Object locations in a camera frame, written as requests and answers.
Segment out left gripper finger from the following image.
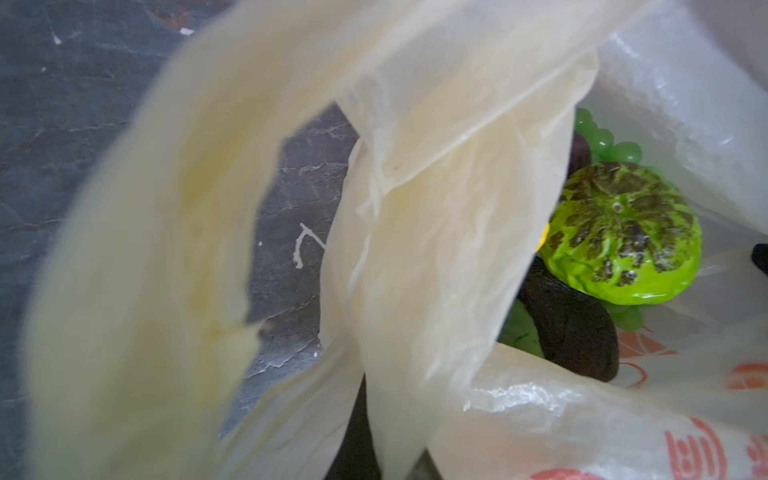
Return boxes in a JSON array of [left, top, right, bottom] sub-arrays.
[[324, 377, 381, 480]]

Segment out dark fake avocado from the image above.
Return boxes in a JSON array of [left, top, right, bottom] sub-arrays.
[[518, 256, 619, 382]]

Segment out green fake custard apple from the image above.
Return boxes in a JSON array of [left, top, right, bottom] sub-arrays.
[[539, 162, 703, 305]]

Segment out green fake pepper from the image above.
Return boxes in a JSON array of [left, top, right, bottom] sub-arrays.
[[497, 299, 544, 358]]

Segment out green fake grapes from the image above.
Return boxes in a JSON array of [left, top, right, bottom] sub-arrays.
[[575, 108, 643, 164]]

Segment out cream plastic shopping bag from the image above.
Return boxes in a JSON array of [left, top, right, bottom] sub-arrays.
[[22, 1, 767, 479]]

